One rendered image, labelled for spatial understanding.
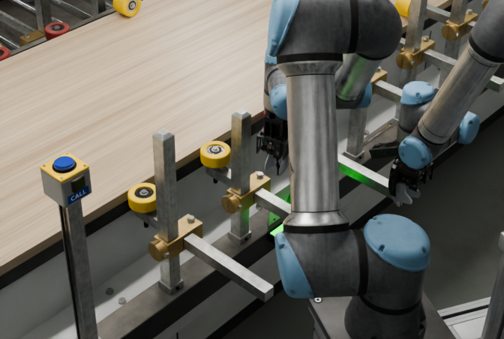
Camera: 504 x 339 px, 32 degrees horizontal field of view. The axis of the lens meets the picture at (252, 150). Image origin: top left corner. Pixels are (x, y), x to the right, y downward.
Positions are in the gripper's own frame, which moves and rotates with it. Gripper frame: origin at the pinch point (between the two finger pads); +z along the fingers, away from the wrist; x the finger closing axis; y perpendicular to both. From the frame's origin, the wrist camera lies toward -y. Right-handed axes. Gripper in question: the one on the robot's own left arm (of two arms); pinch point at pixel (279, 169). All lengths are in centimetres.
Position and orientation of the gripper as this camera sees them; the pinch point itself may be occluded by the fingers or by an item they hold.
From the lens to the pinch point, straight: 217.9
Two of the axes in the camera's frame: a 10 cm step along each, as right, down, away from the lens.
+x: 9.2, 2.4, -3.0
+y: -3.8, 5.4, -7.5
